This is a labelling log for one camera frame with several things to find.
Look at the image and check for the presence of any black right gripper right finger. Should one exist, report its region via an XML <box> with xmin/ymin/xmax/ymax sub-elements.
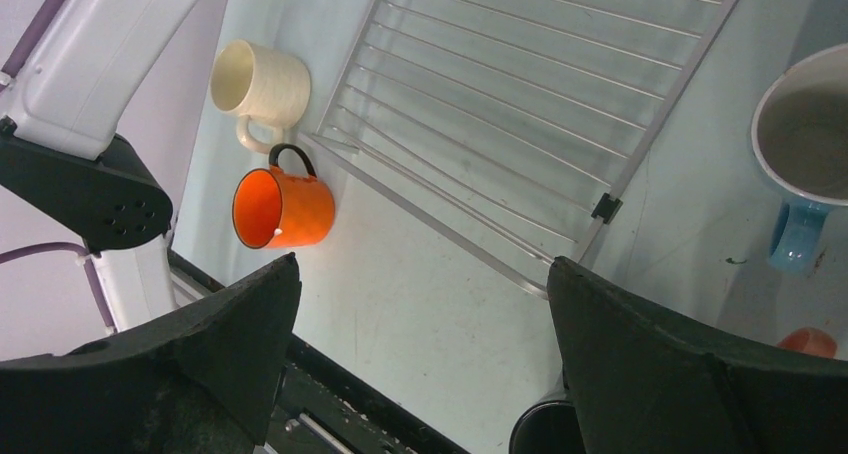
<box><xmin>546</xmin><ymin>257</ymin><xmax>847</xmax><ymax>453</ymax></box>

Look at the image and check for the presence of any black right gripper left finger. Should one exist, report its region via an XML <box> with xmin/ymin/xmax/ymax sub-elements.
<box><xmin>1</xmin><ymin>253</ymin><xmax>302</xmax><ymax>453</ymax></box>

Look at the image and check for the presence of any grey mug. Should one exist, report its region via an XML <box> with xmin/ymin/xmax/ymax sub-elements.
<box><xmin>508</xmin><ymin>376</ymin><xmax>586</xmax><ymax>454</ymax></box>

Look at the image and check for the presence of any small terracotta cup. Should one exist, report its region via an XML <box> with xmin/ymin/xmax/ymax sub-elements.
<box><xmin>777</xmin><ymin>327</ymin><xmax>838</xmax><ymax>359</ymax></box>

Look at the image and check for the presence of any orange mug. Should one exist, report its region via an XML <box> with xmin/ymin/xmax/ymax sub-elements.
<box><xmin>231</xmin><ymin>143</ymin><xmax>336</xmax><ymax>250</ymax></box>

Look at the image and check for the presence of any light blue dotted mug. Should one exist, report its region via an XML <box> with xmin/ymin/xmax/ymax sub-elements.
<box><xmin>750</xmin><ymin>44</ymin><xmax>847</xmax><ymax>272</ymax></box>

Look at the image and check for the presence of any cream mug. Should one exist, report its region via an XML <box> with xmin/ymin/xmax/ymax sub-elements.
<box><xmin>209</xmin><ymin>39</ymin><xmax>312</xmax><ymax>154</ymax></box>

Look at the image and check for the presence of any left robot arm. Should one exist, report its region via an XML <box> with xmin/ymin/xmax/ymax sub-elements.
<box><xmin>1</xmin><ymin>0</ymin><xmax>199</xmax><ymax>334</ymax></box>

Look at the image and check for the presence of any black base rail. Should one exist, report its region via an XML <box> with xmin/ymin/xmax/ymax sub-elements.
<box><xmin>168</xmin><ymin>253</ymin><xmax>462</xmax><ymax>453</ymax></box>

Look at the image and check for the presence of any white wire dish rack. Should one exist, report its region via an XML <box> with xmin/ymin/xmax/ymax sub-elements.
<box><xmin>307</xmin><ymin>0</ymin><xmax>740</xmax><ymax>297</ymax></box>

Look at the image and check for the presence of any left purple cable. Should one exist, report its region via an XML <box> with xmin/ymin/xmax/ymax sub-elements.
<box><xmin>0</xmin><ymin>0</ymin><xmax>117</xmax><ymax>330</ymax></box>

